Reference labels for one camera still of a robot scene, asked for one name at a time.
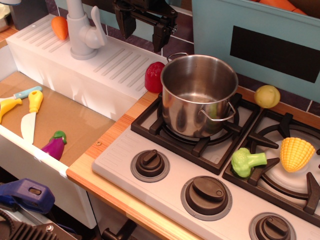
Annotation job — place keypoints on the stove knob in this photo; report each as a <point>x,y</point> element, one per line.
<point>206,198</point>
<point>150,166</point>
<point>271,226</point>

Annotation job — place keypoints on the purple toy eggplant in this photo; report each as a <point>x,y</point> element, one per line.
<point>55,146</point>

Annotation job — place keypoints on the middle stove knob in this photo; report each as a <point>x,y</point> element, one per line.
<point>206,198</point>

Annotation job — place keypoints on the left black stove grate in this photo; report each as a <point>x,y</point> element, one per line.
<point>211,153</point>

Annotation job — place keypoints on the right black stove grate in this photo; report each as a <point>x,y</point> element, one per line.
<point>295,192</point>

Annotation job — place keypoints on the yellow-green toy sweet potato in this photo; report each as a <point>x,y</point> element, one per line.
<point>267,96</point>

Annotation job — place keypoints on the grey toy faucet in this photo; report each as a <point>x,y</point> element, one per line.
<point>85,39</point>

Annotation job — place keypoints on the yellow-handled toy knife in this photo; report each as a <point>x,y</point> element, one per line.
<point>28,121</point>

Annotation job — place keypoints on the teal backboard panel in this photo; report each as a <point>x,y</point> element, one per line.
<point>274,46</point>

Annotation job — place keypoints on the orange toy carrot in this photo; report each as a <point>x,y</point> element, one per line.
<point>59,26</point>

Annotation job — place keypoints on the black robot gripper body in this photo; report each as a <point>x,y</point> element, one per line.
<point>151,12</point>

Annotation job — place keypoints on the green toy broccoli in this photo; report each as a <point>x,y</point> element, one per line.
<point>243,161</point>

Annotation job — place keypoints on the left stove knob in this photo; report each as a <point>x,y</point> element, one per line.
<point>150,166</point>

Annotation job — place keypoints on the blue clamp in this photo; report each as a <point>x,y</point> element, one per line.
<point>27,194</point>

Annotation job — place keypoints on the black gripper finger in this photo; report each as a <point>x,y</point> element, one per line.
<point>161,36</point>
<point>127,23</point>

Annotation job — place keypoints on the white toy sink unit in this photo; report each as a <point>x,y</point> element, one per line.
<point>80,96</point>

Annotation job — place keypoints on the black stove grate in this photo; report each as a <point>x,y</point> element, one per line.
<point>211,153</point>
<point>295,192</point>

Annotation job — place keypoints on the stainless steel pot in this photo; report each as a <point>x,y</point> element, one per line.
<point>196,94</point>

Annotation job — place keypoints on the blue-handled toy utensil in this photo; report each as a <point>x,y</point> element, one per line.
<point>23,94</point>

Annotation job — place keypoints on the grey stove top panel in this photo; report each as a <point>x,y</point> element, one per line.
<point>114,164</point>

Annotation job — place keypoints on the yellow toy corn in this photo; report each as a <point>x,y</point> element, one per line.
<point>295,153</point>

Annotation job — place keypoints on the red toy pepper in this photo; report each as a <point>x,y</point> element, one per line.
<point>152,78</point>

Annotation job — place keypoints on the right stove knob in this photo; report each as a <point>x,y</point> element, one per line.
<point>271,226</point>

